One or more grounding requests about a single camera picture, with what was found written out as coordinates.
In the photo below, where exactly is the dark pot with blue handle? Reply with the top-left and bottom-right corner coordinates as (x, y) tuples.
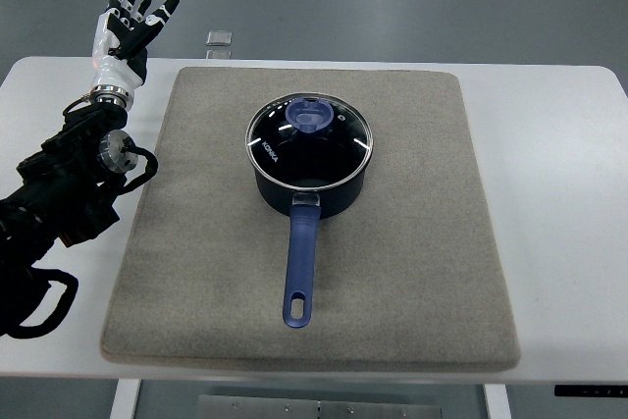
(249, 159), (371, 329)

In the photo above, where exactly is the clear floor plate upper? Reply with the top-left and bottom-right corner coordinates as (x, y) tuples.
(206, 29), (233, 46)

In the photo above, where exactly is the metal base plate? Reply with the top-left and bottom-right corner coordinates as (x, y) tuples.
(196, 395), (443, 419)

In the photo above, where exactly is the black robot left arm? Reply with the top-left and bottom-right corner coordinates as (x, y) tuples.
(1, 85), (158, 339)

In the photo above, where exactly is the clear floor plate lower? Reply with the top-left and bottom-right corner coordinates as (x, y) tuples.
(205, 49), (232, 60)

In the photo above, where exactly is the white table leg right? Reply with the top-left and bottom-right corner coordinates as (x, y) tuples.
(483, 384), (512, 419)

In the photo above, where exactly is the clear floor plate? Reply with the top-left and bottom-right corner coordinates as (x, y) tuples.
(205, 49), (232, 60)
(206, 29), (233, 46)

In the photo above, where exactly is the glass pot lid blue knob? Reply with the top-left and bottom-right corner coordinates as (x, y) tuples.
(245, 93), (373, 190)

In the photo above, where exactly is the white table leg left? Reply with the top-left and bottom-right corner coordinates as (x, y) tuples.
(109, 379), (141, 419)

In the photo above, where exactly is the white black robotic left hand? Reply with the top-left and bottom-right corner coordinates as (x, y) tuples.
(92, 0), (180, 103)

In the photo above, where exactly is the white table leg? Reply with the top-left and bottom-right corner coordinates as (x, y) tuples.
(109, 379), (141, 419)
(483, 384), (512, 419)

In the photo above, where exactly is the black table control panel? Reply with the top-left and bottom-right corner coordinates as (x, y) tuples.
(553, 384), (628, 398)

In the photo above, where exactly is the beige fabric mat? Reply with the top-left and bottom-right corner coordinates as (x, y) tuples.
(100, 67), (520, 373)

